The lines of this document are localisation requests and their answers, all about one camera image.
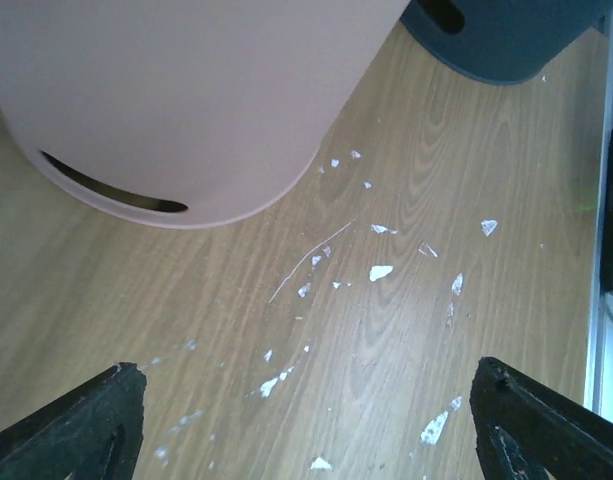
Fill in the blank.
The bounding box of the peach plastic waste bin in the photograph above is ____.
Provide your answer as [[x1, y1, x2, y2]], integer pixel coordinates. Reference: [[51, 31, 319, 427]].
[[0, 1, 406, 228]]

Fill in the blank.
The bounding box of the dark teal plastic bin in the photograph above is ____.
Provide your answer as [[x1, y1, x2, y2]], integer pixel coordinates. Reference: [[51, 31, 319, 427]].
[[400, 0, 613, 85]]

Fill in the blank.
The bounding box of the white plastic shard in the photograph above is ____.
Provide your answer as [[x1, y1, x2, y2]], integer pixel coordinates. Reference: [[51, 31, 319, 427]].
[[369, 265, 394, 282], [481, 219, 498, 237]]

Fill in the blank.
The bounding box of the aluminium front rail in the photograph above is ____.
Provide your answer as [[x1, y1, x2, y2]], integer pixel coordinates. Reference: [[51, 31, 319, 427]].
[[584, 9, 613, 423]]

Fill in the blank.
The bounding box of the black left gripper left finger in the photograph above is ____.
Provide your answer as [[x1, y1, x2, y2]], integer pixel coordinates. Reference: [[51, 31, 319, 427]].
[[0, 362, 147, 479]]

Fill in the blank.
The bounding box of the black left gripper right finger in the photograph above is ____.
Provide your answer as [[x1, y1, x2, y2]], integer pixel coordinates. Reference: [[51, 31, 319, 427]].
[[469, 357, 613, 479]]

